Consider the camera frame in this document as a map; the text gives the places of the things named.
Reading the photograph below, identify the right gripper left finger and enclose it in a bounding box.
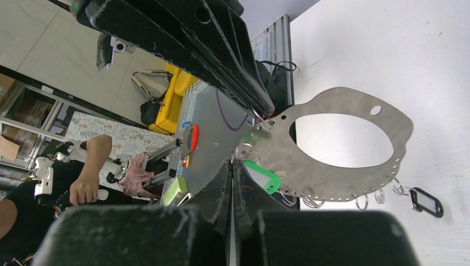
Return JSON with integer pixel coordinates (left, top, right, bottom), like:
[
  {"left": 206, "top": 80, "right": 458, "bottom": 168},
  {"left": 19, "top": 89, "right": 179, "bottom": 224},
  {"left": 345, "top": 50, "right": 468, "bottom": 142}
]
[{"left": 182, "top": 160, "right": 233, "bottom": 235}]

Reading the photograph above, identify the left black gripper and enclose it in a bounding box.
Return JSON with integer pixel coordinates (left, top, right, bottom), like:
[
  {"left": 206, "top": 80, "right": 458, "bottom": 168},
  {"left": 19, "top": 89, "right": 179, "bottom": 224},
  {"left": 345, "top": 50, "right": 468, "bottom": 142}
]
[{"left": 75, "top": 0, "right": 275, "bottom": 115}]

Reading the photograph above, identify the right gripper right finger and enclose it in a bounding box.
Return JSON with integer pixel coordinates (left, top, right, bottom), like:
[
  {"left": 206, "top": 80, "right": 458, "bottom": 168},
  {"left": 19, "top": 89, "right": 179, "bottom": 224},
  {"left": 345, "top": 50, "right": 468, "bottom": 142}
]
[{"left": 233, "top": 159, "right": 292, "bottom": 239}]

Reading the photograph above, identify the key with green tag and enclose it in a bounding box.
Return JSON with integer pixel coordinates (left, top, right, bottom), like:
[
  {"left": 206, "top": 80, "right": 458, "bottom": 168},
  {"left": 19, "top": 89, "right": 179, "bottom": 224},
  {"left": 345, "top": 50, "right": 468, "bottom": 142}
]
[{"left": 242, "top": 160, "right": 281, "bottom": 195}]

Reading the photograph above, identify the large metal keyring with clips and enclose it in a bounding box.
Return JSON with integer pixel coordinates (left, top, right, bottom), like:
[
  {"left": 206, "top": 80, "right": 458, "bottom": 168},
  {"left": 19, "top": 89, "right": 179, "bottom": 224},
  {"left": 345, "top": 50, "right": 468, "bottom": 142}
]
[{"left": 234, "top": 86, "right": 445, "bottom": 219}]

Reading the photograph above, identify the operator forearm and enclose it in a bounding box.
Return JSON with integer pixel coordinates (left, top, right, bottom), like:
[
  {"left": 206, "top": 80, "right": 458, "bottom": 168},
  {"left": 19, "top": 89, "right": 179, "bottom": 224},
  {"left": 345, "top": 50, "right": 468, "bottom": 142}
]
[{"left": 82, "top": 135, "right": 113, "bottom": 181}]

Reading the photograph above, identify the operator hand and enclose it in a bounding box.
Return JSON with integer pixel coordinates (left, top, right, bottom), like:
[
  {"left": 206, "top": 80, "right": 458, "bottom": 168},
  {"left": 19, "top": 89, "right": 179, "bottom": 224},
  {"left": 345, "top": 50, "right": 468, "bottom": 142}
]
[{"left": 69, "top": 172, "right": 99, "bottom": 206}]

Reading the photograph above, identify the red emergency stop button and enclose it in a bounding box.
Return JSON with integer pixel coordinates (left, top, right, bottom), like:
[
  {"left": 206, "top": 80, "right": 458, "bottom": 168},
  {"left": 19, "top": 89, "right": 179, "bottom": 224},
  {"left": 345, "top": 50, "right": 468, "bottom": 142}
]
[{"left": 180, "top": 124, "right": 199, "bottom": 160}]

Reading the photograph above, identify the yellow chair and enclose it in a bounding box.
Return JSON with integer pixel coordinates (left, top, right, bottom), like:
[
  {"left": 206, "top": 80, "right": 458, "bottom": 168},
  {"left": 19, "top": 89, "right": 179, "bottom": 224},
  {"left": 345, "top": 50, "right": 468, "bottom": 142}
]
[{"left": 148, "top": 64, "right": 198, "bottom": 135}]

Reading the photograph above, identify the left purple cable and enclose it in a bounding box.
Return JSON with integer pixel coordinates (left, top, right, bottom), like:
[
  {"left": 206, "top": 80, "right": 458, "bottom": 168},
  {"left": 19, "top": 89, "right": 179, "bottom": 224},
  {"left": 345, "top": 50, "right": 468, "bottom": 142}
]
[{"left": 214, "top": 90, "right": 251, "bottom": 132}]

